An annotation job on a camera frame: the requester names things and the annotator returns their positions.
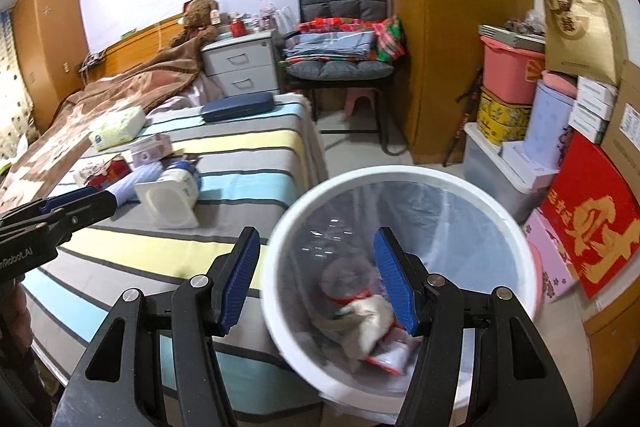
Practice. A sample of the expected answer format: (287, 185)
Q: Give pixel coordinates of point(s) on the blue white plastic cup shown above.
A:
(182, 174)

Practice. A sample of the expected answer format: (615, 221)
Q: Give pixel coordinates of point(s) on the small printed drink carton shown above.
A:
(150, 152)

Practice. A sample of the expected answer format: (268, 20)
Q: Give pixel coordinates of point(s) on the wooden headboard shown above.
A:
(135, 52)

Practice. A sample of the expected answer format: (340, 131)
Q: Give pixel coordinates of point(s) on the small white box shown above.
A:
(596, 89)
(588, 128)
(591, 111)

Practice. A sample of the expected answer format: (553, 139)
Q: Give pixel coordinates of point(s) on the grey drawer nightstand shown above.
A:
(240, 67)

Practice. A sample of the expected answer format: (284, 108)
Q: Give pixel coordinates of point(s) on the pale bed sheet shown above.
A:
(200, 92)

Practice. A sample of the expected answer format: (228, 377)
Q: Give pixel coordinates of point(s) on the brown patterned blanket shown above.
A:
(100, 107)

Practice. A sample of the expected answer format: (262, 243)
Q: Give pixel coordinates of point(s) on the dark blue glasses case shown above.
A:
(237, 107)

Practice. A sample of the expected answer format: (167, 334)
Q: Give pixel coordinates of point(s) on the pink round stool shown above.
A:
(537, 267)

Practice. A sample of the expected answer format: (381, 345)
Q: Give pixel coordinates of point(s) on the clear storage bin white lid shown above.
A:
(490, 177)

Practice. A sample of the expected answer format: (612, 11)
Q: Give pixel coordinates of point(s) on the white flat box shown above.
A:
(527, 162)

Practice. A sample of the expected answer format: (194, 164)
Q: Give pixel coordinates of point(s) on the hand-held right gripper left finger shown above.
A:
(240, 282)

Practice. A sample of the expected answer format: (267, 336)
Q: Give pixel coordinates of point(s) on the yellow patterned box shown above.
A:
(502, 117)

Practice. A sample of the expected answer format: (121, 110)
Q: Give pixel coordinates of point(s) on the beige paper cup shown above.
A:
(367, 322)

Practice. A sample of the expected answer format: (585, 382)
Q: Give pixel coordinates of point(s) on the heart print curtain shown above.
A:
(12, 107)

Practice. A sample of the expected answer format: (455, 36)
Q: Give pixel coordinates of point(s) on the pink storage bin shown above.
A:
(510, 72)

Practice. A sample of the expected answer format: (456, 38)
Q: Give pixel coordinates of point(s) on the red mug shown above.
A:
(237, 28)

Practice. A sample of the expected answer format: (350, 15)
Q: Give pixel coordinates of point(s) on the gold paper bag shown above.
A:
(580, 32)

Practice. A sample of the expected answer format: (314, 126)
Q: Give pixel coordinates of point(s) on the folded clothes pile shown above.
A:
(387, 39)

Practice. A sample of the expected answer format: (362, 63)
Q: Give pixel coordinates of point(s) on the folded blue cloth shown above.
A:
(330, 44)

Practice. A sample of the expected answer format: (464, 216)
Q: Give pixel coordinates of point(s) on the low wooden cabinet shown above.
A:
(615, 347)

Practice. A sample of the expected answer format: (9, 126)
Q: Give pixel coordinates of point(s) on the lavender cylindrical box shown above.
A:
(547, 127)

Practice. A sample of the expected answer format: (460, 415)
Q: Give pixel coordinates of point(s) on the red gold gift box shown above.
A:
(590, 207)

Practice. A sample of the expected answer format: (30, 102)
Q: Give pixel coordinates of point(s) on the wooden wardrobe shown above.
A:
(450, 32)

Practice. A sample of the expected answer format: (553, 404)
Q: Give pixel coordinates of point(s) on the white round trash bin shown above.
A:
(400, 173)

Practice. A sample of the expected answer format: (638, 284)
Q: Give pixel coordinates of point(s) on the small pink plastic stool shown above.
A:
(361, 99)

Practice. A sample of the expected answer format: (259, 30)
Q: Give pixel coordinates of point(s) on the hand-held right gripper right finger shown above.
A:
(395, 282)

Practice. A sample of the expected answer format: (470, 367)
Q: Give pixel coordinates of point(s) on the white plastic bag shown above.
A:
(287, 19)

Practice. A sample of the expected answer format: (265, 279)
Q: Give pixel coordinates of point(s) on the grey seat cushion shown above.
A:
(340, 69)

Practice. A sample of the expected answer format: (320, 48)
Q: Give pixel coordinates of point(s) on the crushed white red-print paper cup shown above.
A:
(97, 174)

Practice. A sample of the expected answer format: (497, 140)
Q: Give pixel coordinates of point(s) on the pink floral box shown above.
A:
(550, 257)

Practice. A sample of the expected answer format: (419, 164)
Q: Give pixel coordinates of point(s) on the white plastic container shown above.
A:
(167, 207)

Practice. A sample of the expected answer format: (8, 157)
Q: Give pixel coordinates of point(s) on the green white tissue pack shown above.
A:
(117, 127)

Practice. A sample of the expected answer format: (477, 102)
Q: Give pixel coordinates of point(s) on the cardboard box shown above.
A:
(625, 117)

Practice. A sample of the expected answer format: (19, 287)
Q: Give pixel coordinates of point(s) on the small pink cosmetic bottles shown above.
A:
(267, 19)

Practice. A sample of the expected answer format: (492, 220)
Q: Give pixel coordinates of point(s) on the white foam net sleeve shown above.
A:
(132, 187)

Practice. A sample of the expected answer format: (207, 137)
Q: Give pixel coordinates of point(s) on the black folding stick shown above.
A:
(465, 117)

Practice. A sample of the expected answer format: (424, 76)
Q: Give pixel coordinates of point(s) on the tall wooden cabinet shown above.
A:
(50, 32)

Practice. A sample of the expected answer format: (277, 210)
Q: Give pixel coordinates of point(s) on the clear bottle red label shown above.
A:
(345, 279)

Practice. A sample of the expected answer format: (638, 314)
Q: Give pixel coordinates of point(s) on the brown teddy bear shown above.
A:
(197, 19)

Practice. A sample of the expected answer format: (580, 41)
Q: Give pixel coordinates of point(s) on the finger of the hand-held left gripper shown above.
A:
(70, 201)
(90, 209)

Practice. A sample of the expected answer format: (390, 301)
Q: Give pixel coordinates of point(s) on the grey flat box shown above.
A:
(510, 38)

